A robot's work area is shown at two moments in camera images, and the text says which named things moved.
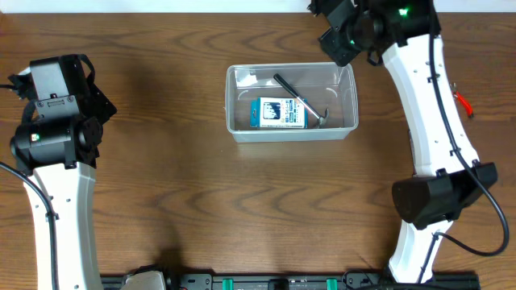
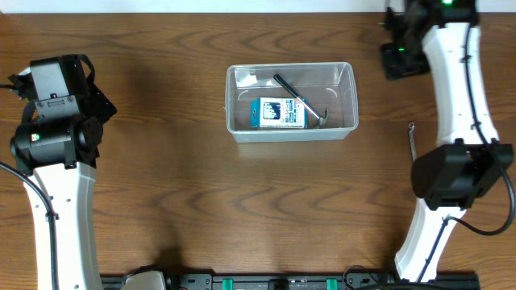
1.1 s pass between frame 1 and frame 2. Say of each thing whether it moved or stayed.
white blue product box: stayed
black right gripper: moved
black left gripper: stayed
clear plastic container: stayed
